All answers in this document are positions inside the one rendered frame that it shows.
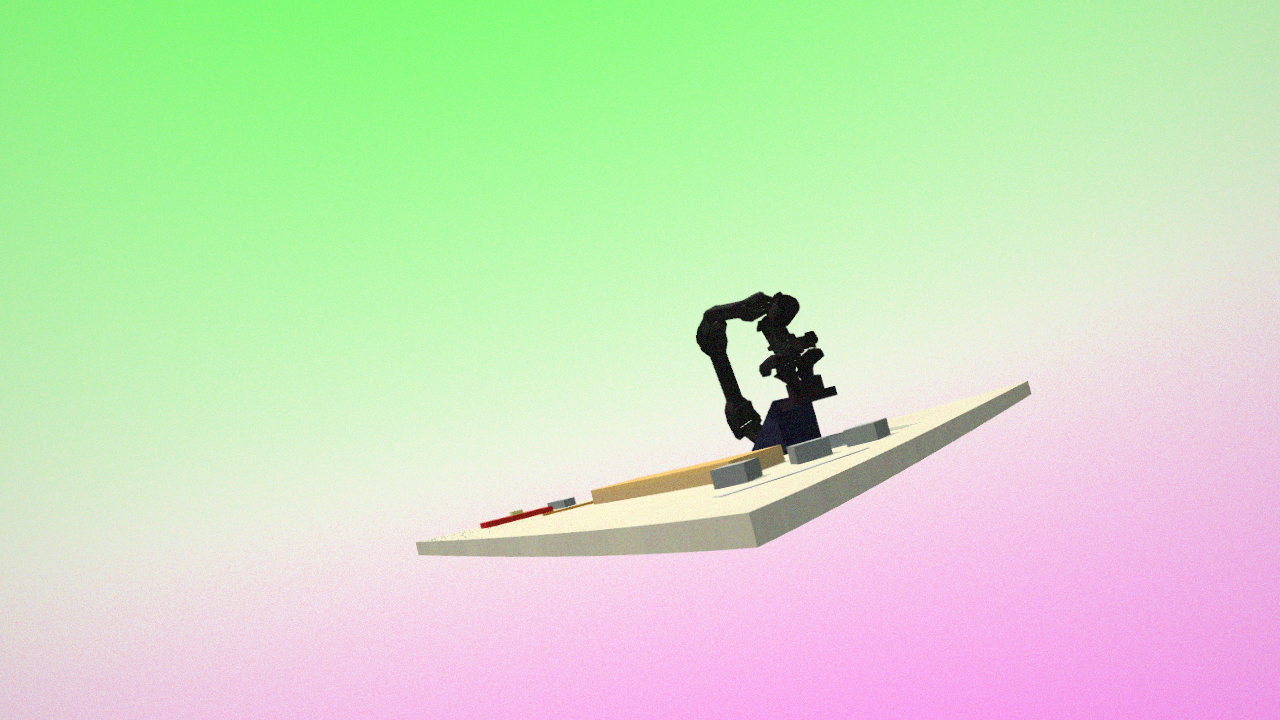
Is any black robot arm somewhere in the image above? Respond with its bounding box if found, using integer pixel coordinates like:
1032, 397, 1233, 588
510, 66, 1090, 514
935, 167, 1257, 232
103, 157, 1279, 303
696, 291, 818, 443

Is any tan rectangular panel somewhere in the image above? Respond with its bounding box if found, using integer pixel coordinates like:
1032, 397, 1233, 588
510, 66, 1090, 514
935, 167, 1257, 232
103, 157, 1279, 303
591, 445, 785, 505

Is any red flat bar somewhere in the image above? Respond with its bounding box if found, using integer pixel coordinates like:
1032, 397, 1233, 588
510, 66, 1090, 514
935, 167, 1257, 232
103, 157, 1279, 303
480, 506, 554, 529

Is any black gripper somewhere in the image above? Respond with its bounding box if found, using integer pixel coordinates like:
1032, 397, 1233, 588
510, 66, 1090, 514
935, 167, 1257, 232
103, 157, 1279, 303
759, 331, 826, 395

